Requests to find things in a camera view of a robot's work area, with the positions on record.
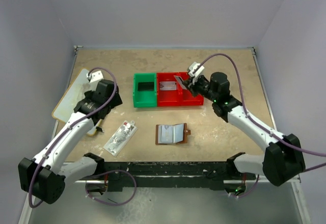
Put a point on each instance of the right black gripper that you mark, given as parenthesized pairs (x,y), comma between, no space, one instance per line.
(193,84)

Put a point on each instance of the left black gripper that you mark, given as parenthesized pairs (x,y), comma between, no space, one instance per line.
(97,126)

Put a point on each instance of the brown leather card holder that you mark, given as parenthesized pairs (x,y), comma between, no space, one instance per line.
(172,134)

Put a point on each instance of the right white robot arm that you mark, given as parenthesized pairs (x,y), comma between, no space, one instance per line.
(275,145)

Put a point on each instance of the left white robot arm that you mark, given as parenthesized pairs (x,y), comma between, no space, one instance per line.
(45,176)

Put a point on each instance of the silver card in bin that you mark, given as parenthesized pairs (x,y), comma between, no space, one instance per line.
(167,86)

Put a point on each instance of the black card in bin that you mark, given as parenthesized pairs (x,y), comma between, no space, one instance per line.
(146,86)

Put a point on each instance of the red right plastic bin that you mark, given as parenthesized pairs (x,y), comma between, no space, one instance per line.
(186,99)

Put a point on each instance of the red plastic bin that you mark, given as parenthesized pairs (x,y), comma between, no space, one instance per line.
(186,99)
(167,98)

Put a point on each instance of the red middle plastic bin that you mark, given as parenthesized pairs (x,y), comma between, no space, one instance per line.
(167,98)

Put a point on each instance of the white board yellow rim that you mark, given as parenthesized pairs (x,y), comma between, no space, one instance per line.
(72,96)

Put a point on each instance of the clear plastic packet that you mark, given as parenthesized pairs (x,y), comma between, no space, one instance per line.
(120,138)

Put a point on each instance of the green plastic bin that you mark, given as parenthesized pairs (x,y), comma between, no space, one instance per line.
(145,98)

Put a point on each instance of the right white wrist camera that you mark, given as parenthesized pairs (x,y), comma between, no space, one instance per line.
(195,69)

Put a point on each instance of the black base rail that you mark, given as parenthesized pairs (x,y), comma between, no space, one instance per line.
(208,174)

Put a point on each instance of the aluminium frame rail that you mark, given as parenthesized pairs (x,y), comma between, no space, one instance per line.
(276,172)

